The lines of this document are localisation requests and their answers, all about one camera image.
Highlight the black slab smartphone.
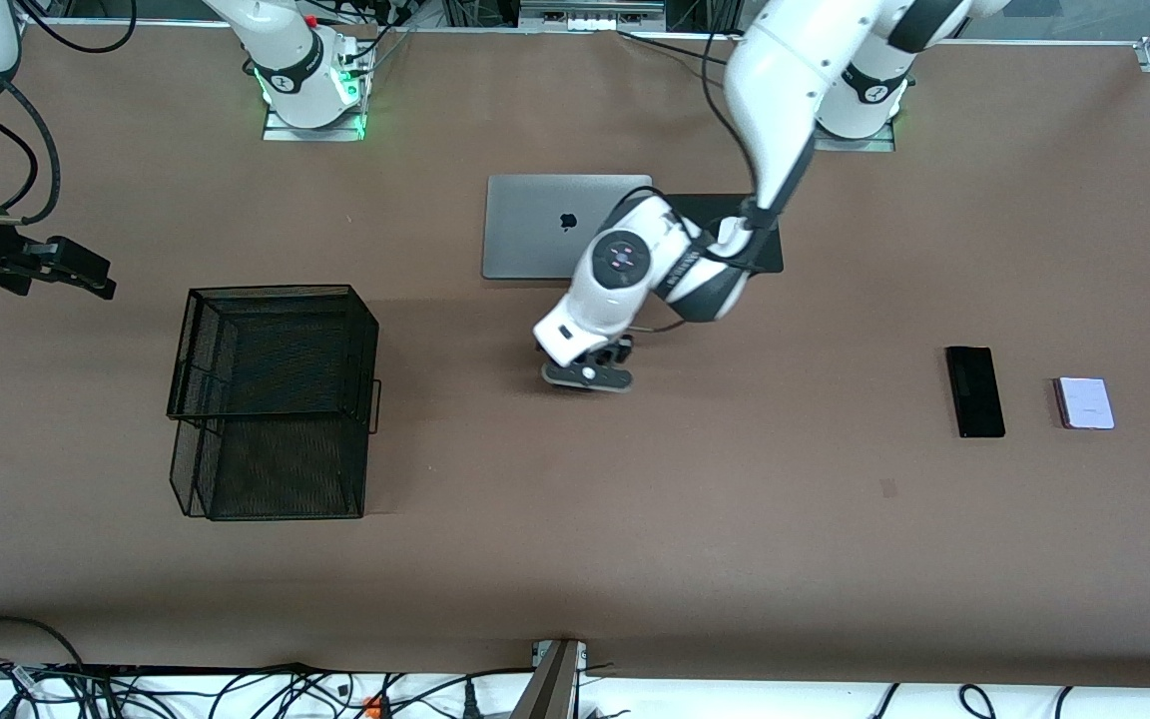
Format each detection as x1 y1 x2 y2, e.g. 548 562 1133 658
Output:
945 346 1006 439

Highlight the lavender flip phone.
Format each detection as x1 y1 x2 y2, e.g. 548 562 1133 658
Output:
1053 376 1116 431

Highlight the silver laptop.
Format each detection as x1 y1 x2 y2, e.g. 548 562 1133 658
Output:
482 175 654 282

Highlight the black mouse pad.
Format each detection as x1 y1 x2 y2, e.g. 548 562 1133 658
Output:
655 194 785 275

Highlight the black mesh two-tier organizer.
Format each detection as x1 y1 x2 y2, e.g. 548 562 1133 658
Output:
167 285 382 521

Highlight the white power strip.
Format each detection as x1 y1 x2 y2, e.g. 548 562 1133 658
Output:
520 0 667 32

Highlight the black floor bar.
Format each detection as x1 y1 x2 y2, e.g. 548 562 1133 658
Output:
46 662 298 679

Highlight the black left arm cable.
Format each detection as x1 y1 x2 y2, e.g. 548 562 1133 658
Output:
607 30 786 333

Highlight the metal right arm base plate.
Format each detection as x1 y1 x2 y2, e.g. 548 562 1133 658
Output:
263 105 367 143

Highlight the black cable on table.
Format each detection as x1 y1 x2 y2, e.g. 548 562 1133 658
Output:
618 29 736 73

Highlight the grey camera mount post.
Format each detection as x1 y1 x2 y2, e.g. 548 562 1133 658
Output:
510 639 589 719

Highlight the black looped floor cable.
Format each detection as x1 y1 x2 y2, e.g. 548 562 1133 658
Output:
0 615 89 670

